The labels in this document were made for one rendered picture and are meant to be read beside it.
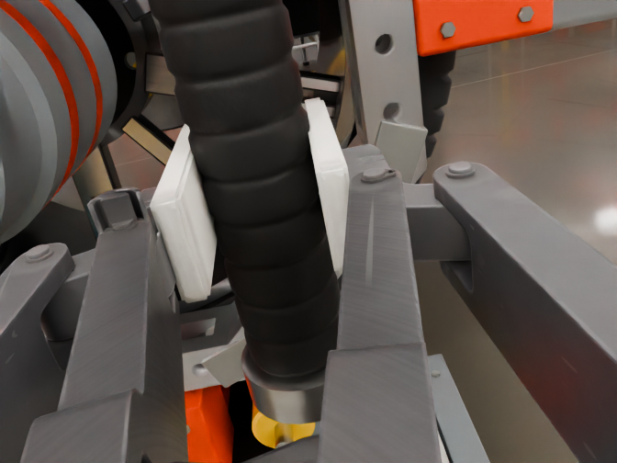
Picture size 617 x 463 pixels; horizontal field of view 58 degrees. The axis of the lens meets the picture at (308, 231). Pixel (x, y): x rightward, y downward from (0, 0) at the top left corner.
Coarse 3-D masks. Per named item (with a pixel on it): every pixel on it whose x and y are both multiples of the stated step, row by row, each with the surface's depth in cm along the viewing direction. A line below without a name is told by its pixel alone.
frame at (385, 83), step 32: (352, 0) 34; (384, 0) 34; (352, 32) 35; (384, 32) 35; (352, 64) 40; (384, 64) 36; (416, 64) 36; (352, 96) 43; (384, 96) 37; (416, 96) 37; (384, 128) 38; (416, 128) 38; (416, 160) 39; (192, 320) 49; (224, 320) 48; (192, 352) 45; (224, 352) 45; (192, 384) 47; (224, 384) 47
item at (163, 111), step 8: (152, 16) 72; (128, 56) 74; (152, 96) 81; (160, 96) 81; (168, 96) 81; (152, 104) 81; (160, 104) 81; (168, 104) 81; (176, 104) 81; (144, 112) 82; (152, 112) 82; (160, 112) 82; (168, 112) 82; (176, 112) 82; (152, 120) 82; (160, 120) 82; (168, 120) 82; (176, 120) 83; (160, 128) 83; (168, 128) 83
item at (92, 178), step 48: (96, 0) 46; (144, 0) 43; (336, 0) 46; (144, 48) 45; (336, 48) 50; (144, 96) 46; (336, 96) 48; (144, 144) 48; (96, 192) 50; (48, 240) 64; (96, 240) 52
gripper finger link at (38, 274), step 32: (32, 256) 12; (64, 256) 12; (0, 288) 11; (32, 288) 11; (0, 320) 10; (32, 320) 11; (0, 352) 10; (32, 352) 11; (64, 352) 12; (0, 384) 10; (32, 384) 10; (0, 416) 9; (32, 416) 10; (0, 448) 9
